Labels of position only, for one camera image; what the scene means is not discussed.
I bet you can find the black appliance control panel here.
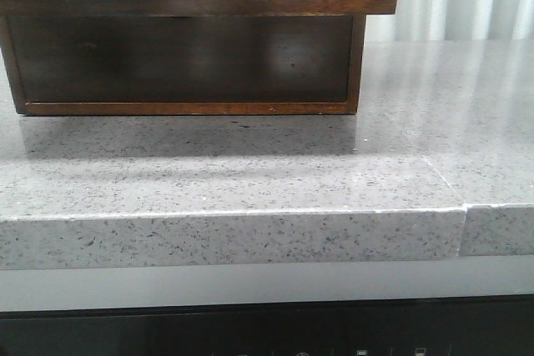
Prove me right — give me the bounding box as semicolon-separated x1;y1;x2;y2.
1;295;533;355

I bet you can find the white pleated curtain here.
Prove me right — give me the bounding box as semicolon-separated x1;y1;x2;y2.
365;0;533;42

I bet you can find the dark wooden drawer cabinet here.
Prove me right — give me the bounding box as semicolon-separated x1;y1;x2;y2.
0;13;368;117

